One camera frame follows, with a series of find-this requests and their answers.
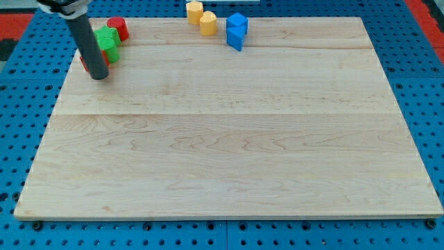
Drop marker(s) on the green cylinder block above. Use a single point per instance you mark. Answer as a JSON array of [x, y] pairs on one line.
[[108, 45]]

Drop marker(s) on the blue cube block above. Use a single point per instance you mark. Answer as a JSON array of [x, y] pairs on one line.
[[237, 20]]

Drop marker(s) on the yellow rounded block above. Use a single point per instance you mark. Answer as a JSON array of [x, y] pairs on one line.
[[208, 24]]

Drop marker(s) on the red block behind rod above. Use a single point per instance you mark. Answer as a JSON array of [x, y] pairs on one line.
[[105, 57]]

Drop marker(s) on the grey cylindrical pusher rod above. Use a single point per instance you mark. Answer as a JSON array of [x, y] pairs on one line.
[[87, 45]]

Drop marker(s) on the green star block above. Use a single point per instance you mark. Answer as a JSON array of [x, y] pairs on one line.
[[108, 32]]

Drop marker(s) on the yellow hexagon block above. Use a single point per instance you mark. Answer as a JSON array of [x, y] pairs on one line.
[[194, 12]]

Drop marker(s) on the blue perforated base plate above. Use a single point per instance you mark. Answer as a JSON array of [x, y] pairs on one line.
[[33, 76]]

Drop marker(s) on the light wooden board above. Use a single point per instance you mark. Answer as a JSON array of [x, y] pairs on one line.
[[300, 124]]

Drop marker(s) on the red cylinder block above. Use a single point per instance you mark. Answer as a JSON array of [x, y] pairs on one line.
[[120, 24]]

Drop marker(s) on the blue triangle block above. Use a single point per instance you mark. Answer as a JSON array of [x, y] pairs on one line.
[[235, 37]]

